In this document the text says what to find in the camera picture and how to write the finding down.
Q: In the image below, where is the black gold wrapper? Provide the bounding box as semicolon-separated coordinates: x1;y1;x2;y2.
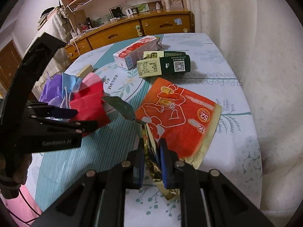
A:
102;96;179;200

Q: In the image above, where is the purple plastic bag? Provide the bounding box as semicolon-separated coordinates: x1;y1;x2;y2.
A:
39;74;63;107

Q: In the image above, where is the red paper sheet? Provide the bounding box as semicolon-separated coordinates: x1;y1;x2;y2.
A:
69;82;110;129

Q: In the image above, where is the orange red snack bag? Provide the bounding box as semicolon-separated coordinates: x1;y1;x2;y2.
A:
136;78;222;169

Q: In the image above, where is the blue face mask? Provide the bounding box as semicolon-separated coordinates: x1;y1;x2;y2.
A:
60;73;82;109

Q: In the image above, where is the red white carton box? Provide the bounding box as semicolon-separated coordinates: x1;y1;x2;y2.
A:
113;35;159;70

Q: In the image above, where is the green cream small box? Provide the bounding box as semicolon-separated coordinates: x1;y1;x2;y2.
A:
137;51;191;79

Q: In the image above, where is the left hand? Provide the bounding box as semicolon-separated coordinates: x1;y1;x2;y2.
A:
1;153;32;199

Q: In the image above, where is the pink paper piece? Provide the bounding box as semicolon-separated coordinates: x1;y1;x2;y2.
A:
79;72;101;91

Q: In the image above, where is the patterned tablecloth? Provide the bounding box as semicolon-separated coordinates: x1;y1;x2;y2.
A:
26;33;262;226

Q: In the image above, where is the pink bed blanket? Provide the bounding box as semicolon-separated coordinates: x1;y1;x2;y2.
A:
1;185;43;226

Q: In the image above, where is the wooden desk with drawers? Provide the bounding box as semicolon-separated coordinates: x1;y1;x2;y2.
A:
65;9;195;61

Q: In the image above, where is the white floral curtain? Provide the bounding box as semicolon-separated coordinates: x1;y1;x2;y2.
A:
183;0;302;226

